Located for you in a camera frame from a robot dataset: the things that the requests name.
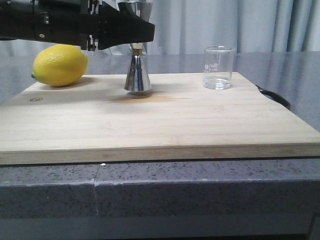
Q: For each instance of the yellow lemon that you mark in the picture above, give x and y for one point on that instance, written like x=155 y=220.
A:
x=59 y=65

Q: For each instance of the clear glass measuring cup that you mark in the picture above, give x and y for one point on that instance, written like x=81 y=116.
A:
x=218 y=67

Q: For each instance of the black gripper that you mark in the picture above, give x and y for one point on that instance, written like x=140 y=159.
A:
x=70 y=22

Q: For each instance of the silver double jigger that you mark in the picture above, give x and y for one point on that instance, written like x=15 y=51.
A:
x=137 y=79

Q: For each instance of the black cutting board handle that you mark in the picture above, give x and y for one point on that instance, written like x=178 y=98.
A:
x=275 y=97

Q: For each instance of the wooden cutting board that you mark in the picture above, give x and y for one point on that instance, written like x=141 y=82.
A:
x=96 y=120

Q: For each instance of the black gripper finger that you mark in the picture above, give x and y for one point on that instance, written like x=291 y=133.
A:
x=127 y=25

